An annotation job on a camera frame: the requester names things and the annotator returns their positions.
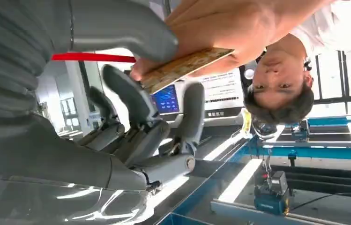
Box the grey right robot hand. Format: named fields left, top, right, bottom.
left=0, top=0, right=206, bottom=225

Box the person's hand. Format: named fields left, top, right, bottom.
left=130, top=0, right=275, bottom=83

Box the white printed sign board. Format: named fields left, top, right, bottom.
left=185, top=67, right=245, bottom=119

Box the white pillar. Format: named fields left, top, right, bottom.
left=65, top=60, right=94, bottom=133

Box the person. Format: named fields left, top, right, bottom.
left=243, top=0, right=351, bottom=126

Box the blue display screen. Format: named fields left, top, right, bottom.
left=149, top=84, right=181, bottom=115

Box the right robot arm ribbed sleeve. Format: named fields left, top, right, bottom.
left=0, top=0, right=74, bottom=133

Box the red banner strip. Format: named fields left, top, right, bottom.
left=51, top=52, right=137, bottom=64

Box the blue overhead crane beam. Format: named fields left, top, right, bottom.
left=240, top=144, right=351, bottom=161

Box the blue crane hoist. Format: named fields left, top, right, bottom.
left=253, top=170, right=291, bottom=216

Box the window with dark frame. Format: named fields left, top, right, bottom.
left=312, top=49, right=351, bottom=116

